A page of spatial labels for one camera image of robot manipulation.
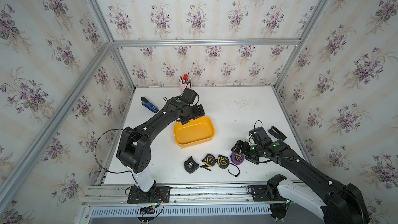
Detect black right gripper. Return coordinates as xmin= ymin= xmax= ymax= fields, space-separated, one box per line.
xmin=229 ymin=139 xmax=262 ymax=162

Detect purple tape measure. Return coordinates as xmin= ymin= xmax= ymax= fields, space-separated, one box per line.
xmin=230 ymin=151 xmax=245 ymax=166

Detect yellow plastic storage box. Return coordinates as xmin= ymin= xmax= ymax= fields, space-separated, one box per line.
xmin=173 ymin=116 xmax=215 ymax=148

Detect black yellow tape measure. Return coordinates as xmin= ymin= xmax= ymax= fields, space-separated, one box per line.
xmin=200 ymin=153 xmax=217 ymax=171
xmin=217 ymin=155 xmax=241 ymax=177

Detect black tape measure with strap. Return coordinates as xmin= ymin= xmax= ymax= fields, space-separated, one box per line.
xmin=183 ymin=156 xmax=199 ymax=174

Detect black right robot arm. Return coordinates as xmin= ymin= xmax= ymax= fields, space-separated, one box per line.
xmin=231 ymin=126 xmax=371 ymax=224

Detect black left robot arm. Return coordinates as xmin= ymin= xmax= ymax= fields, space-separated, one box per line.
xmin=93 ymin=89 xmax=205 ymax=195

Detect pink pen holder cup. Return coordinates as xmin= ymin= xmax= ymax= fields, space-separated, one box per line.
xmin=179 ymin=82 xmax=192 ymax=93

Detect red pens in cup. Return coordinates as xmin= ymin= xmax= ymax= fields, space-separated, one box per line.
xmin=179 ymin=73 xmax=192 ymax=85

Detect blue black stapler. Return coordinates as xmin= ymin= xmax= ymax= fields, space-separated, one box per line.
xmin=141 ymin=97 xmax=159 ymax=114

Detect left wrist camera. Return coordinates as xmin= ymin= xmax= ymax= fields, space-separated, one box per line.
xmin=180 ymin=88 xmax=200 ymax=105

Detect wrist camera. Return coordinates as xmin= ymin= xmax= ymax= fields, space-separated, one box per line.
xmin=248 ymin=127 xmax=268 ymax=144
xmin=180 ymin=88 xmax=200 ymax=105

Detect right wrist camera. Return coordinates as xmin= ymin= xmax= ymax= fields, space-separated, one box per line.
xmin=248 ymin=127 xmax=268 ymax=144

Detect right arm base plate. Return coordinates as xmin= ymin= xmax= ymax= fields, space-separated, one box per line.
xmin=248 ymin=174 xmax=290 ymax=203

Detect aluminium rail frame front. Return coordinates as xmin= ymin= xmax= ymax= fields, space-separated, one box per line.
xmin=75 ymin=182 xmax=271 ymax=224

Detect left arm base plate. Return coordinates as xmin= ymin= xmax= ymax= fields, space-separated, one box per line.
xmin=127 ymin=186 xmax=171 ymax=204

